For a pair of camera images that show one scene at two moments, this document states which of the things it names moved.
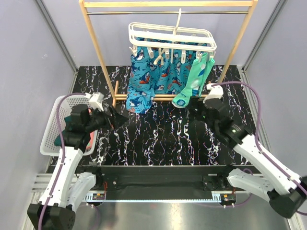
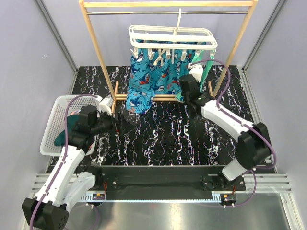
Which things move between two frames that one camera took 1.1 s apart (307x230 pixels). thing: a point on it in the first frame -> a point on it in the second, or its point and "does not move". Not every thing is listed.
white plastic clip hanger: [165, 39] does not move
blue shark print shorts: [154, 71] does not move
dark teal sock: [57, 141] does not move
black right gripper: [195, 103] -> [198, 84]
